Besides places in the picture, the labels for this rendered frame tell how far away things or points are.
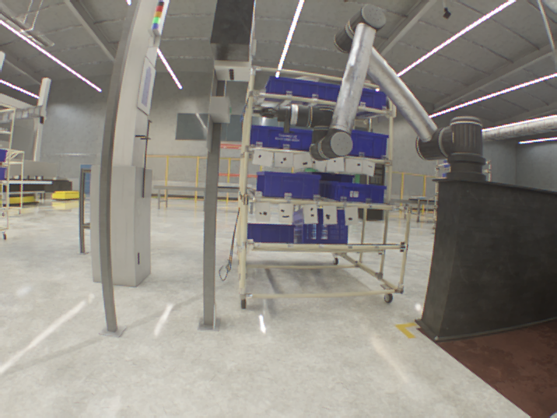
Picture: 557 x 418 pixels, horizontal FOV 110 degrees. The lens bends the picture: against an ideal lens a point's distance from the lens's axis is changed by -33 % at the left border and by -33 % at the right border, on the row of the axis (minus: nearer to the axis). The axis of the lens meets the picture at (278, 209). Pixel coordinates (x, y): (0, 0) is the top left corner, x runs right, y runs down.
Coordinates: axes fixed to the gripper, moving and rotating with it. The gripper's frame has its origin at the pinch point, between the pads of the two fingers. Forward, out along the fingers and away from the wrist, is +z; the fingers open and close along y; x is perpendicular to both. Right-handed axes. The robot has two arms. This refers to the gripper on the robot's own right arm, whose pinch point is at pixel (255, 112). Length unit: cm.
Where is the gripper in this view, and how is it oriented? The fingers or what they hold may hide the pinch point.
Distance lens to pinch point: 142.0
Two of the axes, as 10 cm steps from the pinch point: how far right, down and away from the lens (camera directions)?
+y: 1.2, 0.7, -9.9
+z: -9.9, -0.5, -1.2
